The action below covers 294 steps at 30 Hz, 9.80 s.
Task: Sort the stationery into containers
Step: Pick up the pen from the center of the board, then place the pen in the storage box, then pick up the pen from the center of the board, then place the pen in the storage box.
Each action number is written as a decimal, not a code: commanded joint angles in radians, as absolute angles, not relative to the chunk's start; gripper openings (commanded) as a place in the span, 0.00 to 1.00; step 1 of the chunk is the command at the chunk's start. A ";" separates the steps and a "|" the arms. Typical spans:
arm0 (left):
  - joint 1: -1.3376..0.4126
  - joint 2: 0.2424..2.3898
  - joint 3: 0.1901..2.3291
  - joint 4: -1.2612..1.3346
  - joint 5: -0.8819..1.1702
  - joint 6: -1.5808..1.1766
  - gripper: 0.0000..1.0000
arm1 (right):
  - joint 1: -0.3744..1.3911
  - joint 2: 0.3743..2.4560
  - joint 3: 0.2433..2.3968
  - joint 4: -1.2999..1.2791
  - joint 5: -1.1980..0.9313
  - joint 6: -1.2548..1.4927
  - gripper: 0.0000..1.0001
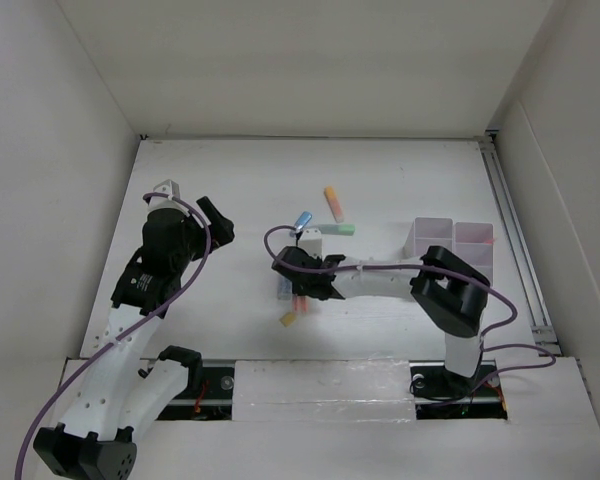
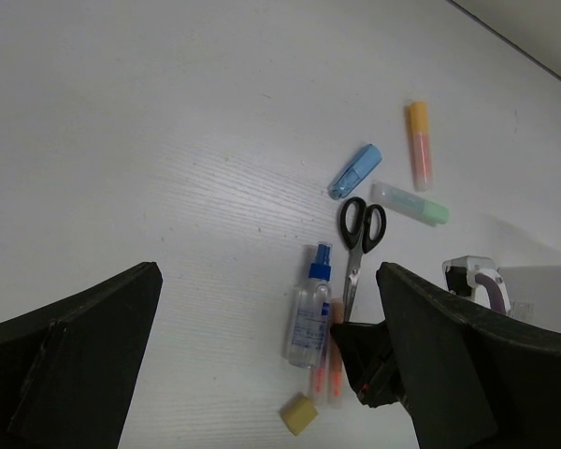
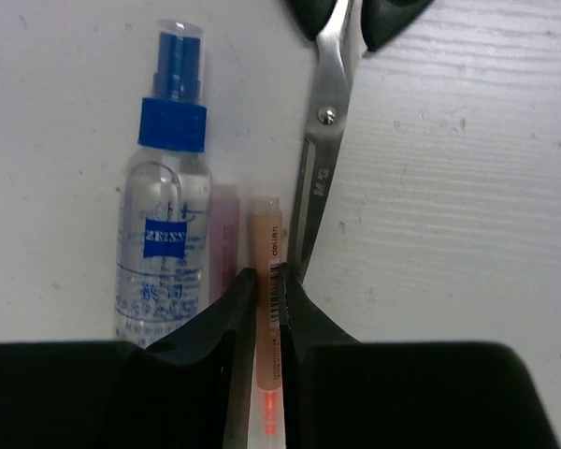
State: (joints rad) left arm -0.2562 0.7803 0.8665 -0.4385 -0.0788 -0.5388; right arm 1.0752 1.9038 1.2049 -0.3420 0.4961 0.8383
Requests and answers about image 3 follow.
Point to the pink barrel pen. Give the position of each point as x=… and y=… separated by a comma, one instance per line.
x=223, y=239

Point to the orange barrel pen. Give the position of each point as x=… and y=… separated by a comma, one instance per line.
x=266, y=235

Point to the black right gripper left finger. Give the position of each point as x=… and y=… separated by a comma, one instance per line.
x=190, y=389

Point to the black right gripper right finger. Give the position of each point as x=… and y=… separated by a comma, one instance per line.
x=339, y=392

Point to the black handled scissors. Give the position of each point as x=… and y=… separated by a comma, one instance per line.
x=343, y=31

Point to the clear blue spray bottle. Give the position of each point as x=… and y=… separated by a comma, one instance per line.
x=164, y=213

